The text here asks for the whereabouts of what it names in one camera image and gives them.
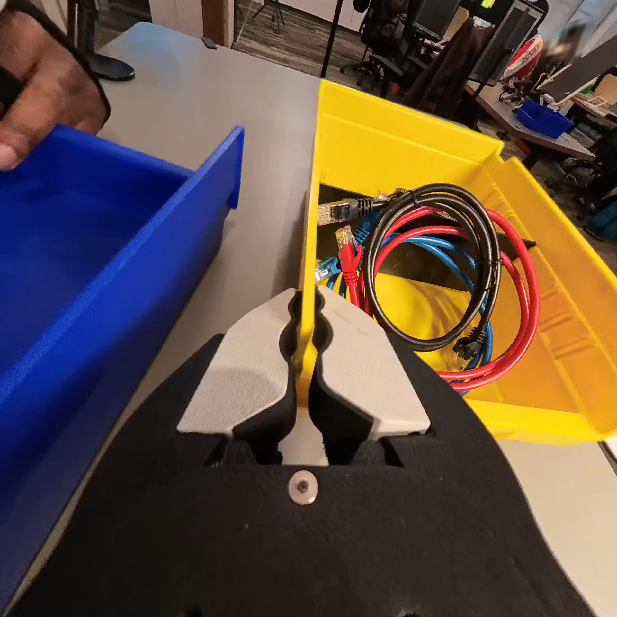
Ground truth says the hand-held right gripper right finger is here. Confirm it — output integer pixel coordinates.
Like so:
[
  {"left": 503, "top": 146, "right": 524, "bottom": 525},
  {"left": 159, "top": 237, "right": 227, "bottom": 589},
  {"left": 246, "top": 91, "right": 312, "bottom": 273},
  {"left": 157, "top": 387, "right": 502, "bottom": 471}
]
[{"left": 308, "top": 286, "right": 432, "bottom": 455}]

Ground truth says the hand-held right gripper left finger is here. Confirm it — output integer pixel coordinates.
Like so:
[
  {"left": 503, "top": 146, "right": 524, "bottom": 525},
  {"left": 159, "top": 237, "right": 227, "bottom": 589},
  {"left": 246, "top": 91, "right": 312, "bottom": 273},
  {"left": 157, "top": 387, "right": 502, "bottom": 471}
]
[{"left": 177, "top": 288, "right": 302, "bottom": 450}]

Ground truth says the yellow plastic bin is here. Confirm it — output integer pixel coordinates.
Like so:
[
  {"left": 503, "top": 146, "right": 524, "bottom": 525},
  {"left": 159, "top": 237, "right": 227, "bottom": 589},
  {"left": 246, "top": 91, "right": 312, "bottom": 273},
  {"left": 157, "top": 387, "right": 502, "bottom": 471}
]
[{"left": 295, "top": 79, "right": 617, "bottom": 445}]

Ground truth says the blue plastic bin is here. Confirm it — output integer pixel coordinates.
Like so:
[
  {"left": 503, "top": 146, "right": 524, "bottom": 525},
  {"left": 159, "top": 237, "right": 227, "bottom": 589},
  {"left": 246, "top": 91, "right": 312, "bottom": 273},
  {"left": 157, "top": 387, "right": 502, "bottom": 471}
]
[{"left": 0, "top": 124, "right": 246, "bottom": 605}]

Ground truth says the person's left hand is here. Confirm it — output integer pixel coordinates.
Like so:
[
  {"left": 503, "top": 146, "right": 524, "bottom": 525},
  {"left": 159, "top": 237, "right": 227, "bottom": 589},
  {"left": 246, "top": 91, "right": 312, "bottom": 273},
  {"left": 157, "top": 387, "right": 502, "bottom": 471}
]
[{"left": 0, "top": 11, "right": 112, "bottom": 172}]

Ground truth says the teal bag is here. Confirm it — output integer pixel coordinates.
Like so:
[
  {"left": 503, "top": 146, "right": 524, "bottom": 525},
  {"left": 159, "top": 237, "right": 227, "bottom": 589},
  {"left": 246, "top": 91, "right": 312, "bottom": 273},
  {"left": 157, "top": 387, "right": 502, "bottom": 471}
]
[{"left": 589, "top": 200, "right": 617, "bottom": 242}]

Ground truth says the grey office desk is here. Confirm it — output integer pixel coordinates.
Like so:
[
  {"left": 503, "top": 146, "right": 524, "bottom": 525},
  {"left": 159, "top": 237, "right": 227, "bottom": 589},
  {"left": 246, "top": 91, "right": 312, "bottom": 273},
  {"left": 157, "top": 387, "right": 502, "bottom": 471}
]
[{"left": 464, "top": 81, "right": 597, "bottom": 162}]

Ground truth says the small blue bin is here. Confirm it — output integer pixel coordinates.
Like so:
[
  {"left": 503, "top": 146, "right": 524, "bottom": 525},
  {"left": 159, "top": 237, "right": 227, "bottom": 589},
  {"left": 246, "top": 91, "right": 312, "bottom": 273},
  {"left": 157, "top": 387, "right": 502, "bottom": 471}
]
[{"left": 516, "top": 100, "right": 574, "bottom": 139}]

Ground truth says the brown coat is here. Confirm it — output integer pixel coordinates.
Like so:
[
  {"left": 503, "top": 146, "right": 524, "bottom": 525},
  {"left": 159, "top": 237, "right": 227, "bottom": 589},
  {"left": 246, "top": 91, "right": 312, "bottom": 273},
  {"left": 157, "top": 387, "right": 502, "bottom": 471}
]
[{"left": 404, "top": 18, "right": 490, "bottom": 123}]

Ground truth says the black office chair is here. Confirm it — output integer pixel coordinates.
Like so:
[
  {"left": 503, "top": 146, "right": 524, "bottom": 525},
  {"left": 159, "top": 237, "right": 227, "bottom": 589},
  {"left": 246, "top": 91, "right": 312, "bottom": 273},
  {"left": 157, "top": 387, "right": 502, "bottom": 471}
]
[{"left": 340, "top": 0, "right": 422, "bottom": 94}]

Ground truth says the black stand base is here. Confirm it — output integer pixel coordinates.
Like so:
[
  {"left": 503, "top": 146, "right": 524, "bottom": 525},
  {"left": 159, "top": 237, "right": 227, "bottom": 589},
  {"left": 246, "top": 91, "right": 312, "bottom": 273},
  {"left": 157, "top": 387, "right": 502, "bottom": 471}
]
[{"left": 77, "top": 0, "right": 136, "bottom": 82}]

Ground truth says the black pole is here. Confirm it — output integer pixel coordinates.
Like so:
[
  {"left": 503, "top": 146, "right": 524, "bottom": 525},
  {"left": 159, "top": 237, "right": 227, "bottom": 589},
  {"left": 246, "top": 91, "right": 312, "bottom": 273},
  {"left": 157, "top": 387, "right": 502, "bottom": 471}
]
[{"left": 320, "top": 0, "right": 346, "bottom": 79}]

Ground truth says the red ethernet cable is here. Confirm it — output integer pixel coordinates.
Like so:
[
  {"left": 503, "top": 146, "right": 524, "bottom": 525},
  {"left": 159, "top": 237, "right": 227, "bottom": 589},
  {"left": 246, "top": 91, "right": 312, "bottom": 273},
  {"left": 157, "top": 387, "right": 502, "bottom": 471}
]
[{"left": 335, "top": 206, "right": 541, "bottom": 392}]

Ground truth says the blue ethernet cable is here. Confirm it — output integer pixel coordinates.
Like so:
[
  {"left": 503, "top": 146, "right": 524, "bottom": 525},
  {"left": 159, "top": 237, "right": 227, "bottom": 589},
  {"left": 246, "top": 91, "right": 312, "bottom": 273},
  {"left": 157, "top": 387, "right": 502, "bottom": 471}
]
[{"left": 314, "top": 211, "right": 495, "bottom": 397}]

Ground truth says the black ethernet cable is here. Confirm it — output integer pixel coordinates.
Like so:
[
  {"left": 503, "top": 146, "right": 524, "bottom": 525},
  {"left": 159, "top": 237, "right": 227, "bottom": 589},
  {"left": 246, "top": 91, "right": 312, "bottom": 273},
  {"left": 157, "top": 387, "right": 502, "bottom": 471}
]
[{"left": 317, "top": 183, "right": 503, "bottom": 373}]

